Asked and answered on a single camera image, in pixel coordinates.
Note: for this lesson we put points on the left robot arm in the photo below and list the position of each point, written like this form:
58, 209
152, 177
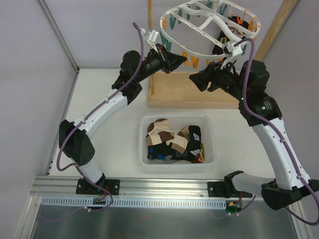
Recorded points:
75, 136

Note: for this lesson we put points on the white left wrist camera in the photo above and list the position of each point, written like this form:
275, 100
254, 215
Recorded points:
150, 37

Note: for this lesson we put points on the white slotted cable duct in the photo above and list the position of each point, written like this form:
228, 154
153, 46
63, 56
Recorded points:
136, 202

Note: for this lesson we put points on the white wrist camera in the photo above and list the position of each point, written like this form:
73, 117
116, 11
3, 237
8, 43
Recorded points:
232, 49
150, 37

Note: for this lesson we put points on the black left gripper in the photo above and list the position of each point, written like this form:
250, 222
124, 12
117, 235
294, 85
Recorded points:
164, 59

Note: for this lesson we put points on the beige brown patterned sock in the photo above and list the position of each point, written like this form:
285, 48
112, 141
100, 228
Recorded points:
159, 131

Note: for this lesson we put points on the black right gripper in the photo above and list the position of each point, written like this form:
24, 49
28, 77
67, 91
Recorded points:
212, 77

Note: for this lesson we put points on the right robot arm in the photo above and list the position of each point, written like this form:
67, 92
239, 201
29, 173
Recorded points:
262, 113

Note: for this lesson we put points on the wooden hanger stand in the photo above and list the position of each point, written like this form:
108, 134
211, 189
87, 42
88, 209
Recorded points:
177, 91

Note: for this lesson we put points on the teal clothespin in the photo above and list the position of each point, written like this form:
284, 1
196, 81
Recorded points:
165, 42
172, 21

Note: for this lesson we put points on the orange clothespin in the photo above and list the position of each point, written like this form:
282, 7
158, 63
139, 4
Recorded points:
247, 25
190, 60

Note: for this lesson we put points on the white plastic laundry basket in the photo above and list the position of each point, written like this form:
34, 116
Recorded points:
177, 123

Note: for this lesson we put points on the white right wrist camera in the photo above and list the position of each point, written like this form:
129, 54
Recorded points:
232, 49

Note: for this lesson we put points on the aluminium mounting rail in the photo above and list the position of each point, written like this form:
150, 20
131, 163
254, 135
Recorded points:
132, 187

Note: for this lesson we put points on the black blue patterned sock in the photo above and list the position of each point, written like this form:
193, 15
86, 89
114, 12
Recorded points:
160, 151

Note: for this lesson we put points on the black sock with label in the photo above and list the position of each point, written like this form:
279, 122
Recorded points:
194, 150

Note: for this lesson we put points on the white plastic sock hanger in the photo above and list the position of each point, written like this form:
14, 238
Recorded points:
206, 16

